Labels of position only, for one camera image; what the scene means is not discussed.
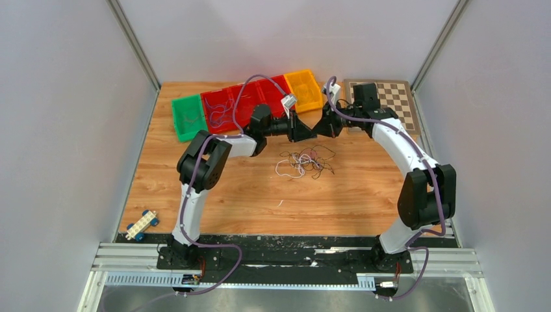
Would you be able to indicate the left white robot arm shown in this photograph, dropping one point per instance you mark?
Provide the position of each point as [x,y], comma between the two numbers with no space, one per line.
[201,166]

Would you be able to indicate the left red plastic bin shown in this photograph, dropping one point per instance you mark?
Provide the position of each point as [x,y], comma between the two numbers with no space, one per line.
[218,109]

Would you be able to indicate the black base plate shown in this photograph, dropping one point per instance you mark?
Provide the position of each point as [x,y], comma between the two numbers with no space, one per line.
[284,258]

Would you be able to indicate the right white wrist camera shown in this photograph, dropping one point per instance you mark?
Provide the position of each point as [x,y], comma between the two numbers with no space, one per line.
[334,92]

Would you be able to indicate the aluminium frame rail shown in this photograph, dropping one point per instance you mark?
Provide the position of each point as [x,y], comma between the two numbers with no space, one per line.
[121,264]

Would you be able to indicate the right red plastic bin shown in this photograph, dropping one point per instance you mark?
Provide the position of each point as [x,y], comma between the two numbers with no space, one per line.
[271,95]

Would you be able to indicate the yellow plastic bin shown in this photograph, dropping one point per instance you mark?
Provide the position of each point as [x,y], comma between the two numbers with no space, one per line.
[306,89]

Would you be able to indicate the wooden chessboard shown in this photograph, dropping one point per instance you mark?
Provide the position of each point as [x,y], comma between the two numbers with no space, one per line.
[392,94]

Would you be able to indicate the white blue toy car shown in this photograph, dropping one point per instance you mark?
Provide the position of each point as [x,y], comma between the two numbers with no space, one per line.
[136,231]

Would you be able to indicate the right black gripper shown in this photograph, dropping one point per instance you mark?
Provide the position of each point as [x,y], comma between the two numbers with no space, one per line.
[327,125]

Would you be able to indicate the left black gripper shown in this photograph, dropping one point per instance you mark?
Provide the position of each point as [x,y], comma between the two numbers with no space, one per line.
[302,132]

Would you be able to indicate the green plastic bin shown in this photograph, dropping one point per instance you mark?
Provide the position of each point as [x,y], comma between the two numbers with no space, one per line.
[188,117]

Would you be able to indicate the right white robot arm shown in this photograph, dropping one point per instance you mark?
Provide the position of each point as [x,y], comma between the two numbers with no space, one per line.
[427,197]

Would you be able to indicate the middle red plastic bin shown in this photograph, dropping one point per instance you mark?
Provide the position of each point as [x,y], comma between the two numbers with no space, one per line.
[250,98]

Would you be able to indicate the red plastic bin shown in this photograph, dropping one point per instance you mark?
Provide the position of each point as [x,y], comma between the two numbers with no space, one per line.
[218,109]
[250,98]
[271,95]

